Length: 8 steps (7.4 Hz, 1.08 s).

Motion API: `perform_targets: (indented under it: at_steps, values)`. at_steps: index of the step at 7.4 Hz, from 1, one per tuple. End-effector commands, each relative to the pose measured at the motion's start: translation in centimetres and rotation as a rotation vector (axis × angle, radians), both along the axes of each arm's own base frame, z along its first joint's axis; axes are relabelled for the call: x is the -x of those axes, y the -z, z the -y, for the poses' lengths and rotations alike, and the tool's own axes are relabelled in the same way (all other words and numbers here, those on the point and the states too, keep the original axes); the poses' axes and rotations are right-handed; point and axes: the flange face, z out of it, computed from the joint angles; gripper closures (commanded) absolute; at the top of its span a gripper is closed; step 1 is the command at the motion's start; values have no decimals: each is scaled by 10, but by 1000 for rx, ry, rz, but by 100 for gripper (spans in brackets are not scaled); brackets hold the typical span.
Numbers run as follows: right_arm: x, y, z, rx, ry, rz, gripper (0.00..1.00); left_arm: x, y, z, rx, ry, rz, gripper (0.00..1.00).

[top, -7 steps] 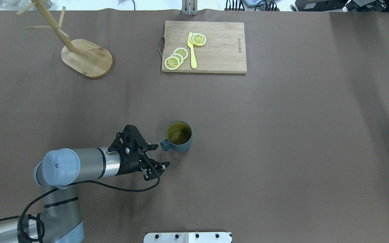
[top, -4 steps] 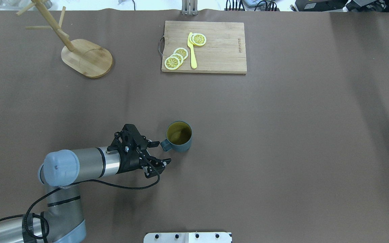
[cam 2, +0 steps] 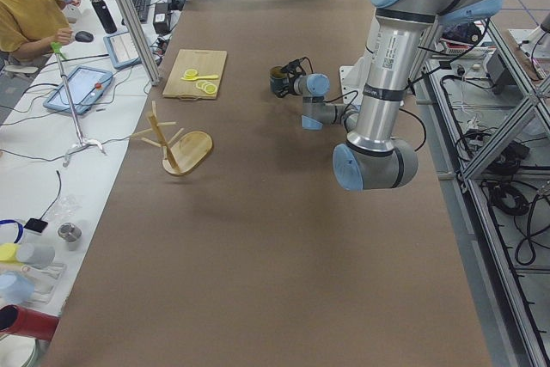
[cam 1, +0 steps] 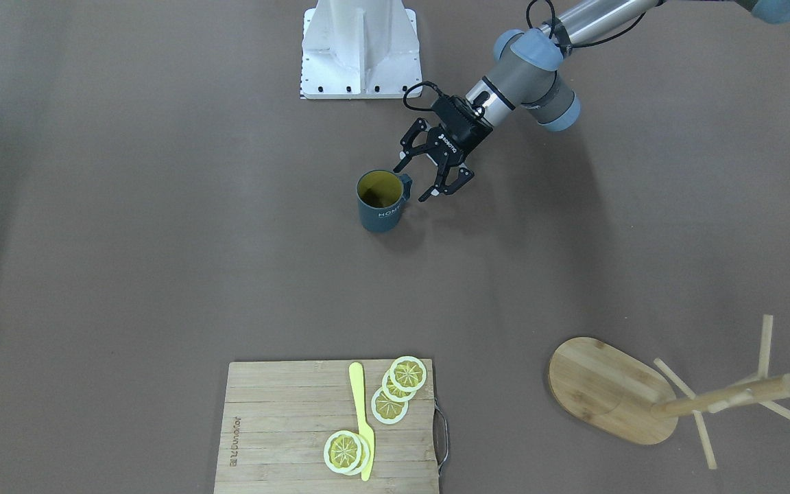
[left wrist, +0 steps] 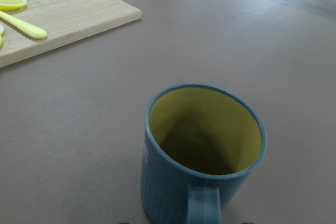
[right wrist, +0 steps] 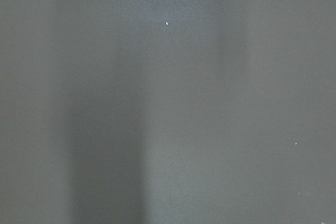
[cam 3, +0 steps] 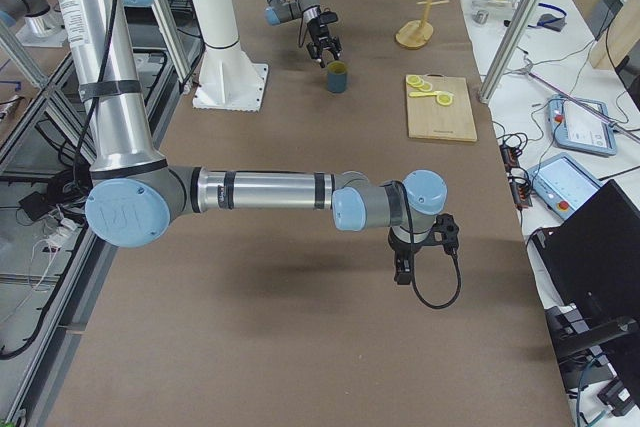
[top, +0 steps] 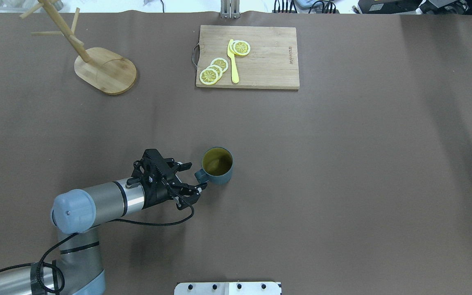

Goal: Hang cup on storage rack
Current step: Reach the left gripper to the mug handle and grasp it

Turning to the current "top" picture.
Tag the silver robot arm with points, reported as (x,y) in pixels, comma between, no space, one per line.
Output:
(73,266)

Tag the yellow plastic knife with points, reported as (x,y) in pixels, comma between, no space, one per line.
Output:
(234,71)

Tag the white pillar with base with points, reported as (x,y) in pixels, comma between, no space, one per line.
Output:
(229,288)

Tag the wooden cup rack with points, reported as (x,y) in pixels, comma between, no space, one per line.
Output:
(103,69)

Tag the lemon slice pair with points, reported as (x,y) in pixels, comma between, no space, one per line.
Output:
(213,73)

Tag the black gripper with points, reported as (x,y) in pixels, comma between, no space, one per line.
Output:
(153,195)

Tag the wooden cutting board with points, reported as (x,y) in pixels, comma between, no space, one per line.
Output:
(271,64)

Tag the dark blue mug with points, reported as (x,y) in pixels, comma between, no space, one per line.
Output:
(217,166)

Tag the aluminium frame post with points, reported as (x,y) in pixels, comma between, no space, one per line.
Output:
(230,9)

